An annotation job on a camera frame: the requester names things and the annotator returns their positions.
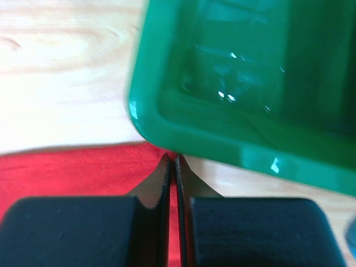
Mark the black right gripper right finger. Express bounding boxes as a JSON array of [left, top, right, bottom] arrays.
[[175, 156, 345, 266]]

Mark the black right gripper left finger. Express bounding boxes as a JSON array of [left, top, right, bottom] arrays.
[[1, 154, 170, 266]]

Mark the red t shirt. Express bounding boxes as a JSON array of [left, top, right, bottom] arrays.
[[1, 143, 181, 266]]

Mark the green plastic bin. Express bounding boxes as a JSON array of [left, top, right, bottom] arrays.
[[128, 1, 355, 196]]

